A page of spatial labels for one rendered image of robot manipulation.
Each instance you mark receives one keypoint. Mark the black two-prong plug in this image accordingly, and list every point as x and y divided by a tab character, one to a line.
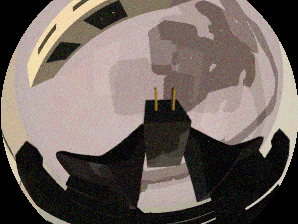
167	128

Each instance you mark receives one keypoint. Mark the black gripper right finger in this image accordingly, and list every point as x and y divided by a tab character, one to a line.
209	161

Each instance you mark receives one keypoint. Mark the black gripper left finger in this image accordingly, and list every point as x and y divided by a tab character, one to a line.
121	167

